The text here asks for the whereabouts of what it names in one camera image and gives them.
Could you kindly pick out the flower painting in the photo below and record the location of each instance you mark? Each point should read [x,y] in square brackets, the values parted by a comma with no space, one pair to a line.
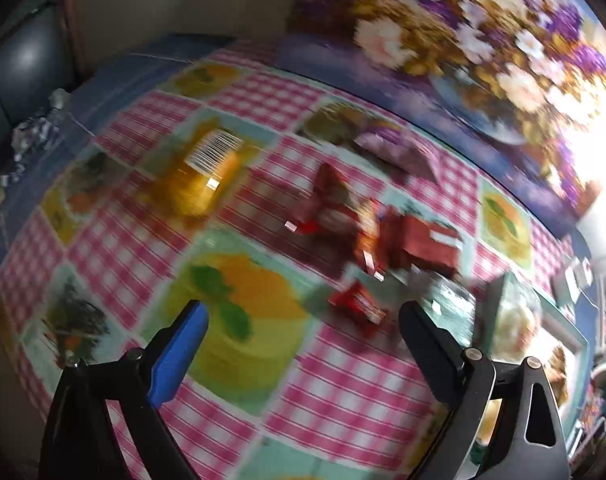
[433,25]

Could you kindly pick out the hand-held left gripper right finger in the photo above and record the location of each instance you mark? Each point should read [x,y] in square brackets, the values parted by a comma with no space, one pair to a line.
[428,355]

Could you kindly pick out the white box with teal rim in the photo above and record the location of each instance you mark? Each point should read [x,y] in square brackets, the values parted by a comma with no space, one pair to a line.
[553,327]

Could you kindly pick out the dark padded chair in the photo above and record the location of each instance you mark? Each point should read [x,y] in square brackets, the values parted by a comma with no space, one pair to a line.
[23,65]

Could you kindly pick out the pink checked tablecloth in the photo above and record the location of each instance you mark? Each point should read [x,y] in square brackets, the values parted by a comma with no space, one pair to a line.
[333,385]

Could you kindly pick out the dark red snack packet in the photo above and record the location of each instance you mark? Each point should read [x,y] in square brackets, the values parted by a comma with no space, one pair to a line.
[423,242]

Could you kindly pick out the white switch plug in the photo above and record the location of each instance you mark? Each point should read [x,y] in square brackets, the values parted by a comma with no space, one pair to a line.
[583,270]

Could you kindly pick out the clear packet with bun cake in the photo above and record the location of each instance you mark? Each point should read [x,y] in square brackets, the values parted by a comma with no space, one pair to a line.
[518,320]

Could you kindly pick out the crumpled foil wrapper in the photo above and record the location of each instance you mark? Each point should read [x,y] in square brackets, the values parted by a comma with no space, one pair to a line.
[33,130]

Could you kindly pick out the pink snack packet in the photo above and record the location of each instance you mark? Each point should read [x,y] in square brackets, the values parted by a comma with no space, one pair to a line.
[398,152]

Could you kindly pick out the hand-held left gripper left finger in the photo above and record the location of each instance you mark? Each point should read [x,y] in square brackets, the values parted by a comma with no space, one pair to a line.
[178,355]

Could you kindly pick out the yellow snack packet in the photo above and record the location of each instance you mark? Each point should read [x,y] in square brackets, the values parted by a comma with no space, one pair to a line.
[203,185]

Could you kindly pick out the small red candy packet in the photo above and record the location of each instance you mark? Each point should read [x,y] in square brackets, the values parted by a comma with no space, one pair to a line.
[358,305]

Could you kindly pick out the red snack packet with figure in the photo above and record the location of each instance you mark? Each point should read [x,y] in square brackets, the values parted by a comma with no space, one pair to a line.
[333,200]

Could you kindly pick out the white power adapter cube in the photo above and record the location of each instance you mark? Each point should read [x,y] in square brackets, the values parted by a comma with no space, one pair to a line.
[565,285]

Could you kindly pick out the blue table cover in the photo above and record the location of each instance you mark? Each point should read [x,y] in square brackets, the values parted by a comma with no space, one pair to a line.
[83,105]

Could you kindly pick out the green dotted snack packet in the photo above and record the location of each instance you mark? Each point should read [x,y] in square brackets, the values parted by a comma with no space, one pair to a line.
[450,300]

